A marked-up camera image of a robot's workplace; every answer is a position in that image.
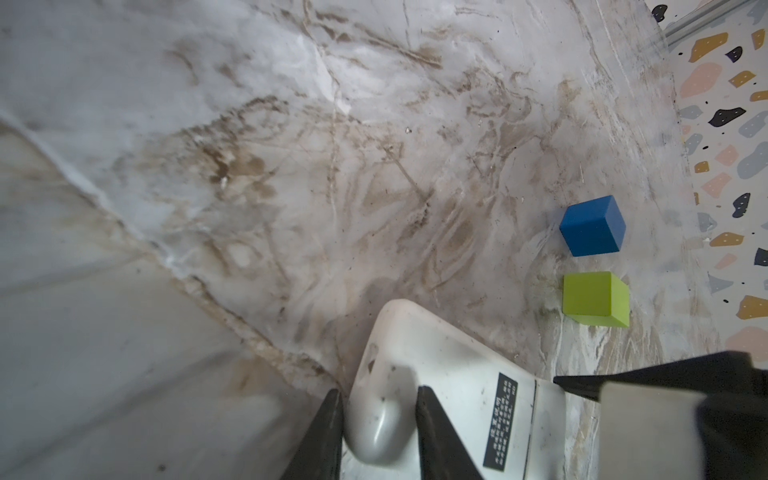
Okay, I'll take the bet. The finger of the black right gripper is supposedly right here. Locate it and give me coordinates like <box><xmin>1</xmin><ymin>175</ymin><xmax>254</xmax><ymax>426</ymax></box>
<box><xmin>553</xmin><ymin>351</ymin><xmax>767</xmax><ymax>401</ymax></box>
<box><xmin>696</xmin><ymin>393</ymin><xmax>767</xmax><ymax>479</ymax></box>

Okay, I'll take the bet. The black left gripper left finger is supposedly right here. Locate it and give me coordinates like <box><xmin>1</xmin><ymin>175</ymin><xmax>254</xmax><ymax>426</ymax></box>
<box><xmin>280</xmin><ymin>389</ymin><xmax>344</xmax><ymax>480</ymax></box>

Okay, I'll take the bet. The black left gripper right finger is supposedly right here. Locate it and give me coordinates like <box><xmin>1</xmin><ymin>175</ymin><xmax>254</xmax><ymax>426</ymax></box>
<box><xmin>415</xmin><ymin>386</ymin><xmax>482</xmax><ymax>480</ymax></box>

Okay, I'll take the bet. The white red remote control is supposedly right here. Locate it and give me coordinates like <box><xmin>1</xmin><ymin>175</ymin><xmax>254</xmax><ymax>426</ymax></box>
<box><xmin>341</xmin><ymin>299</ymin><xmax>565</xmax><ymax>479</ymax></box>

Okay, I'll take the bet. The white battery cover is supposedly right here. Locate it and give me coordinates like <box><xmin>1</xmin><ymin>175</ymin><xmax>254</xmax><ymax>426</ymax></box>
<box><xmin>598</xmin><ymin>383</ymin><xmax>705</xmax><ymax>480</ymax></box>

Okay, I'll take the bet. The green cube block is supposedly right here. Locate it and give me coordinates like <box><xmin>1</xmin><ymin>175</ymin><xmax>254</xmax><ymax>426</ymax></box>
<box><xmin>562</xmin><ymin>271</ymin><xmax>630</xmax><ymax>328</ymax></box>

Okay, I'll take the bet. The blue cube block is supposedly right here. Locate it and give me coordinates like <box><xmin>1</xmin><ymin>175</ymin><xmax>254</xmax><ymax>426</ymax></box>
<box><xmin>559</xmin><ymin>195</ymin><xmax>626</xmax><ymax>257</ymax></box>

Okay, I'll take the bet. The aluminium corner post right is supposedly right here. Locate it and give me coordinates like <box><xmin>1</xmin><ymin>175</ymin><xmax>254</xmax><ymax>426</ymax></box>
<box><xmin>663</xmin><ymin>0</ymin><xmax>749</xmax><ymax>51</ymax></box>

